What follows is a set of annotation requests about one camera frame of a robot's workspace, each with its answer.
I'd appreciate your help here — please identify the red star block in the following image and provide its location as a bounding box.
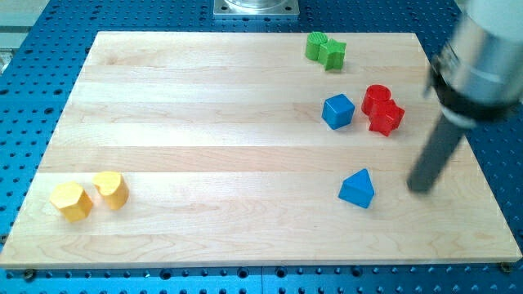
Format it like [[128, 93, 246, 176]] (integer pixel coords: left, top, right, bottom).
[[369, 100, 405, 136]]

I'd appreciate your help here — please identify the blue cube block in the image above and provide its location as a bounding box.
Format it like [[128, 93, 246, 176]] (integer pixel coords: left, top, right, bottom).
[[321, 94, 355, 130]]

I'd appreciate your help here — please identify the red cylinder block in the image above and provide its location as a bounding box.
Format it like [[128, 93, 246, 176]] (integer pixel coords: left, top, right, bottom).
[[361, 84, 391, 116]]

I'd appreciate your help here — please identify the blue triangle block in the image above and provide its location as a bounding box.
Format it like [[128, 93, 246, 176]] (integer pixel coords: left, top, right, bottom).
[[338, 168, 375, 209]]

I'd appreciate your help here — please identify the yellow heart block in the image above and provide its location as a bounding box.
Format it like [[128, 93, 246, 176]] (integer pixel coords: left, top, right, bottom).
[[92, 171, 129, 210]]

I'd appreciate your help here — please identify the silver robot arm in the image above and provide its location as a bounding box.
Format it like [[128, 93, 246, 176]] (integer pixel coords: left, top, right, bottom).
[[407, 0, 522, 193]]

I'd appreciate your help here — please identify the green star block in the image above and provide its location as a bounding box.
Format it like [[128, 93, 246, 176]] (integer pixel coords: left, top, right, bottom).
[[318, 39, 346, 70]]

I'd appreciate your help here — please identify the yellow hexagon block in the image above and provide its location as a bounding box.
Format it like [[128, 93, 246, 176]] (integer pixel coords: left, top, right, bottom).
[[50, 181, 93, 222]]

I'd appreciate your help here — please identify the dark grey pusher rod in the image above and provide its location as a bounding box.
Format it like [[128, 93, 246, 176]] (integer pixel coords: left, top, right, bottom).
[[406, 114, 465, 193]]

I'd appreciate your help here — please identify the green cylinder block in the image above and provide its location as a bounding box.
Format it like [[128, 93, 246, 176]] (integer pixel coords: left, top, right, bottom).
[[305, 31, 328, 60]]

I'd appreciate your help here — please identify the wooden board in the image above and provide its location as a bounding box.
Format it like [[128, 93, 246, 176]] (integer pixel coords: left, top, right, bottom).
[[1, 31, 521, 269]]

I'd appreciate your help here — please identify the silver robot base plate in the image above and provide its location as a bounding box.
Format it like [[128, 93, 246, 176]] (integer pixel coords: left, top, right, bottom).
[[212, 0, 300, 19]]

